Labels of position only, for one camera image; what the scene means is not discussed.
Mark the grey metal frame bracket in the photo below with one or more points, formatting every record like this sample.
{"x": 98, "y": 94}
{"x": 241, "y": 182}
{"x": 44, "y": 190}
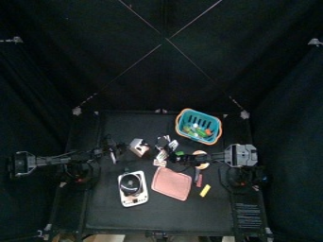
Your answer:
{"x": 245, "y": 114}
{"x": 76, "y": 111}
{"x": 314, "y": 41}
{"x": 16, "y": 40}

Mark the beige wooden toy block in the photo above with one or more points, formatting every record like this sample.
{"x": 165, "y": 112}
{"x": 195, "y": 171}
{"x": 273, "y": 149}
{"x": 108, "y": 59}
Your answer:
{"x": 139, "y": 147}

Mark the small white block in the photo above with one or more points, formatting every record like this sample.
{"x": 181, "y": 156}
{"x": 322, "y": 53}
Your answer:
{"x": 158, "y": 163}

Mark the small white toy ball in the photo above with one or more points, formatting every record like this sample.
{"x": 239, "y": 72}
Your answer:
{"x": 195, "y": 125}

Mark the orange toy food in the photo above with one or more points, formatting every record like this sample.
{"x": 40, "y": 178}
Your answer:
{"x": 207, "y": 131}

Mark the white kitchen scale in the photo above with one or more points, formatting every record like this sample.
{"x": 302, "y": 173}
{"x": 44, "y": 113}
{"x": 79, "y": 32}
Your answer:
{"x": 132, "y": 188}

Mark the small yellow toy block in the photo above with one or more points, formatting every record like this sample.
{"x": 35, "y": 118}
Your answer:
{"x": 205, "y": 190}

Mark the teal basket orange rim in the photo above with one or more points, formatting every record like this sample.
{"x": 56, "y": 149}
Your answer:
{"x": 214, "y": 126}

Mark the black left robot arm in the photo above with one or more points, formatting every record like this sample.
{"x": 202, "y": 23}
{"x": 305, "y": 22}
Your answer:
{"x": 51, "y": 160}

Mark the pink plastic tray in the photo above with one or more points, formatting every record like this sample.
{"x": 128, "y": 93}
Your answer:
{"x": 171, "y": 183}

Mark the black vertical centre post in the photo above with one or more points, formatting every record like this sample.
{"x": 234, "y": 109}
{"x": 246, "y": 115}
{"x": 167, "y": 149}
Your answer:
{"x": 159, "y": 111}

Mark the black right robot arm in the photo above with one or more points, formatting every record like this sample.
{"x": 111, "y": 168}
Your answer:
{"x": 239, "y": 154}

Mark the green toy vegetable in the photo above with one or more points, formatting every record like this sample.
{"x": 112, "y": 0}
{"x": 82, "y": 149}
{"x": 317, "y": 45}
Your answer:
{"x": 187, "y": 128}
{"x": 201, "y": 133}

